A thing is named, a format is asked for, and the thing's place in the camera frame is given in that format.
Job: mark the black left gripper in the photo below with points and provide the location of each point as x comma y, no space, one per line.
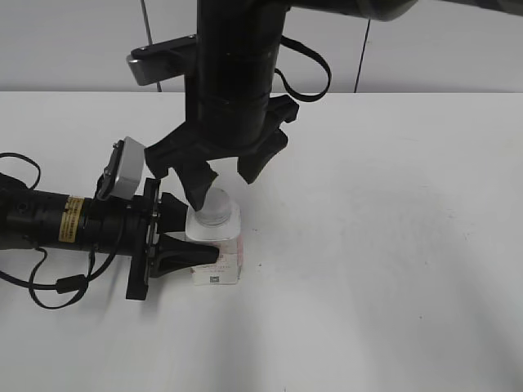
125,230

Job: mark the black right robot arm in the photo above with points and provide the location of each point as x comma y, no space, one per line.
229,65

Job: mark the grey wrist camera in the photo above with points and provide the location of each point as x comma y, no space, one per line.
163,60
122,175

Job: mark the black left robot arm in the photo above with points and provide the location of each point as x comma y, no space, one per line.
36,220

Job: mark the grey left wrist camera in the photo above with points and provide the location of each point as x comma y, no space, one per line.
122,175

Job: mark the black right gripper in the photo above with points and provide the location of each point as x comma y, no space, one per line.
189,152

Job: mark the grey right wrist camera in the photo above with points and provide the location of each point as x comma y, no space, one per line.
163,60

